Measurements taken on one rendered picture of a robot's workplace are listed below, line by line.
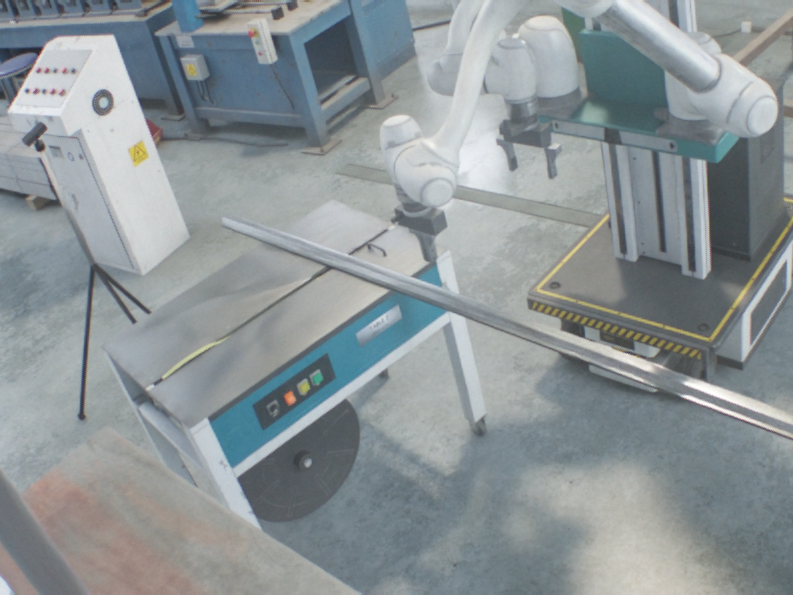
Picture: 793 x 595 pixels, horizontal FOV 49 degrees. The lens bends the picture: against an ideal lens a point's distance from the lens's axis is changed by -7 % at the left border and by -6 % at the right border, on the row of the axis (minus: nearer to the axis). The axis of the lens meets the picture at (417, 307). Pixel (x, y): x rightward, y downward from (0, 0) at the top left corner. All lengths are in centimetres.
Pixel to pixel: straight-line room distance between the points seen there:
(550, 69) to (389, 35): 323
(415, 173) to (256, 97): 341
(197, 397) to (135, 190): 221
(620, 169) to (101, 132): 239
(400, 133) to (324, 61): 358
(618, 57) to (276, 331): 125
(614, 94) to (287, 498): 157
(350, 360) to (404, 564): 65
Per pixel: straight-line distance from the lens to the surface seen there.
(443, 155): 204
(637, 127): 266
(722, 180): 304
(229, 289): 277
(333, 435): 285
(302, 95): 506
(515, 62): 243
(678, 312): 295
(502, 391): 323
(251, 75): 532
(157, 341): 268
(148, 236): 457
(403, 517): 291
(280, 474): 279
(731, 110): 231
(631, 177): 305
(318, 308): 255
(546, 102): 277
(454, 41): 250
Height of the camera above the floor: 215
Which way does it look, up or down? 35 degrees down
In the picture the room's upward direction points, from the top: 15 degrees counter-clockwise
